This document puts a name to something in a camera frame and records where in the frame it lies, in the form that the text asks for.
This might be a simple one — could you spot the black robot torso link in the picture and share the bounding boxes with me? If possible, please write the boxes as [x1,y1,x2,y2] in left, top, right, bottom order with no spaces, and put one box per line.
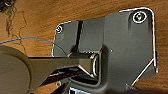
[0,44,102,94]

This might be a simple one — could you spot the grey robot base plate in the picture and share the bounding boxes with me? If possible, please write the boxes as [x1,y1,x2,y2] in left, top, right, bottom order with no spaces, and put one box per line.
[52,7,158,94]

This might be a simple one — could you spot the thin blue cable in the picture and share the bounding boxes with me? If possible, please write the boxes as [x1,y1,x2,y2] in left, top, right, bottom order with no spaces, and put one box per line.
[0,35,71,57]

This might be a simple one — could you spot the black furniture foot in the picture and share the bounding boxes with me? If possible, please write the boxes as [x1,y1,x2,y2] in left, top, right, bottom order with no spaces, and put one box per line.
[0,0,17,14]

